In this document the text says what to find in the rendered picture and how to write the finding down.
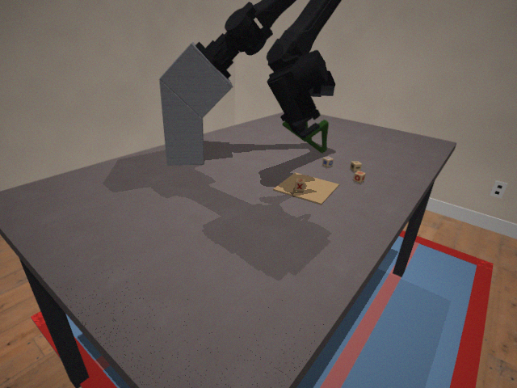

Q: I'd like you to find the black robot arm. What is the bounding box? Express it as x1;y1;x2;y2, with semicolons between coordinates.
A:
196;0;342;116

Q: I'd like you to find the tan flat mat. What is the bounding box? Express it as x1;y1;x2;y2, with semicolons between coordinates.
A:
273;172;339;205

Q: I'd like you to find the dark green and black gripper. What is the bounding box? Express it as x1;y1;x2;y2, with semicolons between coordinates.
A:
278;89;329;153

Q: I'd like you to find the tan letter block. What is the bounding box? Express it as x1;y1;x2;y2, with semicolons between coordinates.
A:
350;161;362;171
322;157;334;167
295;179;305;191
353;171;366;183

